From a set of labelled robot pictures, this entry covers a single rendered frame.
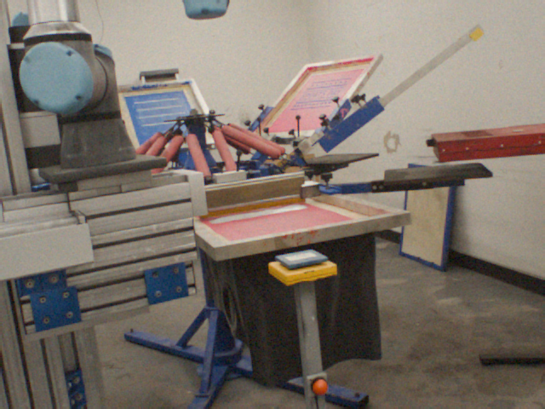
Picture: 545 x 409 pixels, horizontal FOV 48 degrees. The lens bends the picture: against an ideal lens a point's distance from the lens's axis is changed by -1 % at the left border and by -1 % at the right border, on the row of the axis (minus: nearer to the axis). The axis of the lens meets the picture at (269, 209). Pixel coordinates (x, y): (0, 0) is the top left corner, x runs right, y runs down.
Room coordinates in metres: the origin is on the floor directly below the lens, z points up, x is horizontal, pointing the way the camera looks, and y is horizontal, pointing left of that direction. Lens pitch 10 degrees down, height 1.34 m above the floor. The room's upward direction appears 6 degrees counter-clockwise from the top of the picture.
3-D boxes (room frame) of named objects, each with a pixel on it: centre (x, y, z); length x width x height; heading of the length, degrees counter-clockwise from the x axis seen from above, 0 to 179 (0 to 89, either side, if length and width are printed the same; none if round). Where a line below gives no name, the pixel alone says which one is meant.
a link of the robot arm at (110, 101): (1.24, 0.34, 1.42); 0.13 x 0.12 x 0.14; 179
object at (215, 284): (1.89, 0.15, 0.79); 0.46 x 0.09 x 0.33; 18
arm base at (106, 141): (1.25, 0.34, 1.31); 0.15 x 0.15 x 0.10
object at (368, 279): (1.72, -0.09, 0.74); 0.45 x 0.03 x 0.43; 108
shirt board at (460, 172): (2.86, -0.34, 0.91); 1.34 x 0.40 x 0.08; 78
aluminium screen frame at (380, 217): (2.00, 0.00, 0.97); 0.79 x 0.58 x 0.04; 18
